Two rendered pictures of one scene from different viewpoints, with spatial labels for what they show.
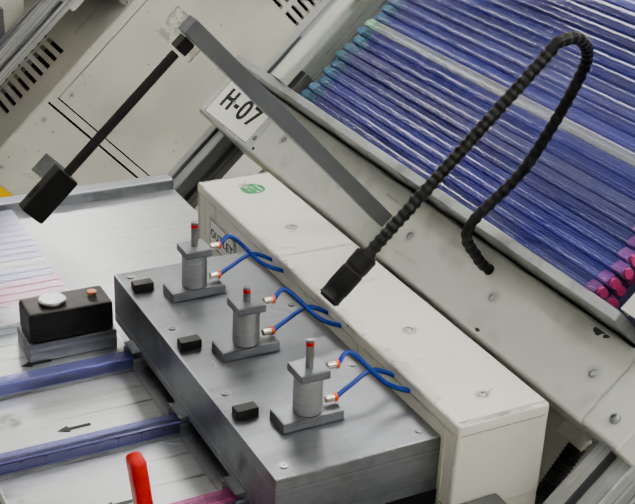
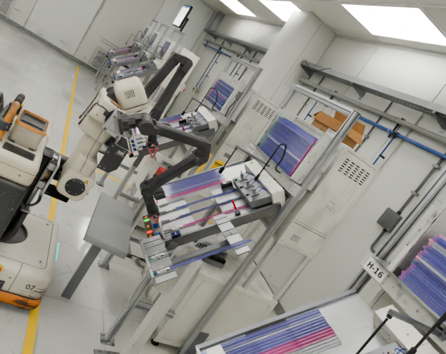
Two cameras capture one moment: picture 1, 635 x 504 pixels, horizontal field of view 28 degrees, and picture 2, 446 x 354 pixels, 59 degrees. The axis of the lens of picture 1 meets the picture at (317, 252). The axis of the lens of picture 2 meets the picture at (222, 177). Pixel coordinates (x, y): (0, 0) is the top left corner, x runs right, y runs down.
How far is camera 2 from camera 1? 148 cm
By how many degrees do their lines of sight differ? 15
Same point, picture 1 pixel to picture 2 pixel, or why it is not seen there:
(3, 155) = (218, 154)
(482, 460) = (276, 197)
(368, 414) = (262, 193)
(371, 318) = (264, 181)
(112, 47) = (234, 130)
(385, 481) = (264, 201)
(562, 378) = (286, 186)
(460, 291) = (277, 175)
